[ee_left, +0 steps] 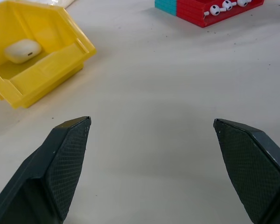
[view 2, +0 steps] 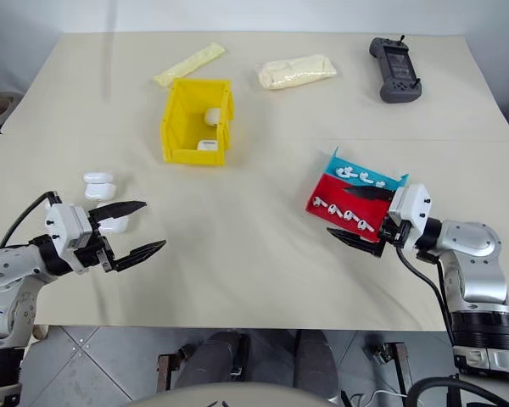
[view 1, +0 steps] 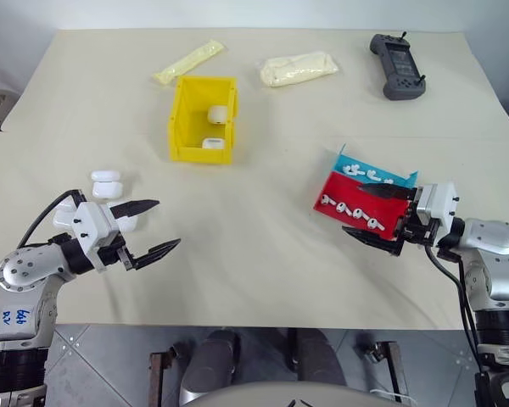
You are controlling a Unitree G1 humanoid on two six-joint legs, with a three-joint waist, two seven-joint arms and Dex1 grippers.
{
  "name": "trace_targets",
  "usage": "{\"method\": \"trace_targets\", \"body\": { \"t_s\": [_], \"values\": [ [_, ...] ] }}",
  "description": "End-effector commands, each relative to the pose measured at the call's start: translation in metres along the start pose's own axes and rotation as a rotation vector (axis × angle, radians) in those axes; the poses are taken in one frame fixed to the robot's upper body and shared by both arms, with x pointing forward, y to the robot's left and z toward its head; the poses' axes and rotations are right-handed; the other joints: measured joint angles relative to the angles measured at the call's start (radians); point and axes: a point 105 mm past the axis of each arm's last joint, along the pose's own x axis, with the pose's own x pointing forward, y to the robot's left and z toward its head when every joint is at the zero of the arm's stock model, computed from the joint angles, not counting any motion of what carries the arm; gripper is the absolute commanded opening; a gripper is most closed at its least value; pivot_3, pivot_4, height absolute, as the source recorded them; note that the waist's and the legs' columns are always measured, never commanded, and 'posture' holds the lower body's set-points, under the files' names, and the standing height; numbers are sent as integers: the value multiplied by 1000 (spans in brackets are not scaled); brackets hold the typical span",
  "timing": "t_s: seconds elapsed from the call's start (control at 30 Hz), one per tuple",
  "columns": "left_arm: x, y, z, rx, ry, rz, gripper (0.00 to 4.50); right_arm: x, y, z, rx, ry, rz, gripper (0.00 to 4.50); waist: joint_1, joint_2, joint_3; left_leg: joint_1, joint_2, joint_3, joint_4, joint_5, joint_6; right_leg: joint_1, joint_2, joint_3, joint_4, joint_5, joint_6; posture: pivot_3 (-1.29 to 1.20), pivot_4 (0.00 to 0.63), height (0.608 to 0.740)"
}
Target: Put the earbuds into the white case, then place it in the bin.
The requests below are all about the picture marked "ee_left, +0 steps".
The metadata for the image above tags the red ribbed plastic tray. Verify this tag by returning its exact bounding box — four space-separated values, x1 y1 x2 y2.
176 0 266 28

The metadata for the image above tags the white earbud charging case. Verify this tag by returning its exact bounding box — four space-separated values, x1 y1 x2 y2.
4 39 42 64

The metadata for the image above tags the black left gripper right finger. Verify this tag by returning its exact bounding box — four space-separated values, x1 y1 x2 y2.
213 118 280 224

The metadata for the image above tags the yellow plastic bin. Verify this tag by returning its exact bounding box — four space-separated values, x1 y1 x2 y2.
0 0 97 109

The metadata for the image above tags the teal ribbed plastic tray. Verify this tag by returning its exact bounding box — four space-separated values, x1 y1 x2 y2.
154 0 178 17

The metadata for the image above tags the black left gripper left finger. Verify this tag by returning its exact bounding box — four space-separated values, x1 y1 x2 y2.
0 116 92 224

